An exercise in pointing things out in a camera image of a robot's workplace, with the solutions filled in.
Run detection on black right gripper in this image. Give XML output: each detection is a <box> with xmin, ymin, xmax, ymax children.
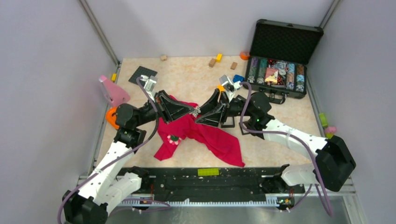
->
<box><xmin>193</xmin><ymin>89</ymin><xmax>255</xmax><ymax>127</ymax></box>

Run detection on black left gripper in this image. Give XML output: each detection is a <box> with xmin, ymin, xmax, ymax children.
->
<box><xmin>134</xmin><ymin>90</ymin><xmax>194</xmax><ymax>127</ymax></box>

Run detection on white silver brooch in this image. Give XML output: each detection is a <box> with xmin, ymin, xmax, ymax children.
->
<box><xmin>190</xmin><ymin>106</ymin><xmax>201</xmax><ymax>118</ymax></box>

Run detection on magenta garment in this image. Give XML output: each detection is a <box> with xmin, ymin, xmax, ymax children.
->
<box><xmin>154</xmin><ymin>114</ymin><xmax>245</xmax><ymax>167</ymax></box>

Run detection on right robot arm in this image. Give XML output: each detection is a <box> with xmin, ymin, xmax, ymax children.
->
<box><xmin>196</xmin><ymin>90</ymin><xmax>356</xmax><ymax>192</ymax></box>

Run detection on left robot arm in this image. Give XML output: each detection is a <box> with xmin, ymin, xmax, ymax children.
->
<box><xmin>58</xmin><ymin>91</ymin><xmax>194</xmax><ymax>224</ymax></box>

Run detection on pink flower brooch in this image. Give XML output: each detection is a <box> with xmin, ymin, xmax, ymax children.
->
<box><xmin>167</xmin><ymin>135</ymin><xmax>182</xmax><ymax>146</ymax></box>

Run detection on yellow toy car red wheels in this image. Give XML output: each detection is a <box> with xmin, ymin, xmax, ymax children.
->
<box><xmin>217</xmin><ymin>85</ymin><xmax>225</xmax><ymax>92</ymax></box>

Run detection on blue toy car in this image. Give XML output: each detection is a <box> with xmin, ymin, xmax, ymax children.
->
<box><xmin>233</xmin><ymin>74</ymin><xmax>245</xmax><ymax>83</ymax></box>

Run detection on dark grey building baseplate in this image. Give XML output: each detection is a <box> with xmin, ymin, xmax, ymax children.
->
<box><xmin>128</xmin><ymin>66</ymin><xmax>157</xmax><ymax>84</ymax></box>

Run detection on pink plastic piece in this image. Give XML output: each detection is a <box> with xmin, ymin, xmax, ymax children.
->
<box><xmin>99</xmin><ymin>76</ymin><xmax>130</xmax><ymax>107</ymax></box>

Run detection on orange plastic toy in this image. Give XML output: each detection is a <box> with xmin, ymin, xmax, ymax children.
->
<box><xmin>105</xmin><ymin>107</ymin><xmax>119</xmax><ymax>130</ymax></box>

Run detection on small yellow block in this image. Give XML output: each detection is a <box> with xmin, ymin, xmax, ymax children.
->
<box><xmin>111</xmin><ymin>73</ymin><xmax>117</xmax><ymax>82</ymax></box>

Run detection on orange object behind case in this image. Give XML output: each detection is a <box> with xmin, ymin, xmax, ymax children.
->
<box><xmin>240</xmin><ymin>51</ymin><xmax>250</xmax><ymax>61</ymax></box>

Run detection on playing card box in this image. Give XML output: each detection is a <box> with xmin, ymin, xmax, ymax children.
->
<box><xmin>264</xmin><ymin>68</ymin><xmax>279</xmax><ymax>84</ymax></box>

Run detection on green flat brick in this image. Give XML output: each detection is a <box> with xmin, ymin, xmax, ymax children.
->
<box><xmin>197</xmin><ymin>168</ymin><xmax>220</xmax><ymax>176</ymax></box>

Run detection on black poker chip case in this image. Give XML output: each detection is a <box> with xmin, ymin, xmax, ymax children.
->
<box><xmin>245</xmin><ymin>19</ymin><xmax>324</xmax><ymax>104</ymax></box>

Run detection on green pink toy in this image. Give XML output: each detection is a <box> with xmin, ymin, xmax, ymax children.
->
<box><xmin>318</xmin><ymin>112</ymin><xmax>337</xmax><ymax>139</ymax></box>

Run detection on black square frame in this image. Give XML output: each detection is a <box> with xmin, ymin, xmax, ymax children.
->
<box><xmin>221</xmin><ymin>117</ymin><xmax>235</xmax><ymax>128</ymax></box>
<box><xmin>240</xmin><ymin>126</ymin><xmax>256</xmax><ymax>136</ymax></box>

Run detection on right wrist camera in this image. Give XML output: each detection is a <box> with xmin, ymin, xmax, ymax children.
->
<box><xmin>219</xmin><ymin>75</ymin><xmax>241</xmax><ymax>99</ymax></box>

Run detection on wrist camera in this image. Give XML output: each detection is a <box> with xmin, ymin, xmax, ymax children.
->
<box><xmin>140</xmin><ymin>75</ymin><xmax>157</xmax><ymax>99</ymax></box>
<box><xmin>219</xmin><ymin>75</ymin><xmax>241</xmax><ymax>99</ymax></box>

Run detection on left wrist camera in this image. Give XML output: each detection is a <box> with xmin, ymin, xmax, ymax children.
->
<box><xmin>140</xmin><ymin>75</ymin><xmax>157</xmax><ymax>99</ymax></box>

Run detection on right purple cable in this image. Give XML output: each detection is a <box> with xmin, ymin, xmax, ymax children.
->
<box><xmin>239</xmin><ymin>82</ymin><xmax>335</xmax><ymax>218</ymax></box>

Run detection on purple cable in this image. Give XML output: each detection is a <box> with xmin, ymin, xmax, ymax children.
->
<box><xmin>57</xmin><ymin>77</ymin><xmax>172</xmax><ymax>224</ymax></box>
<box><xmin>239</xmin><ymin>82</ymin><xmax>335</xmax><ymax>218</ymax></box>

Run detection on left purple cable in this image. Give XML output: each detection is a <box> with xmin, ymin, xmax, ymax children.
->
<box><xmin>57</xmin><ymin>77</ymin><xmax>172</xmax><ymax>224</ymax></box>

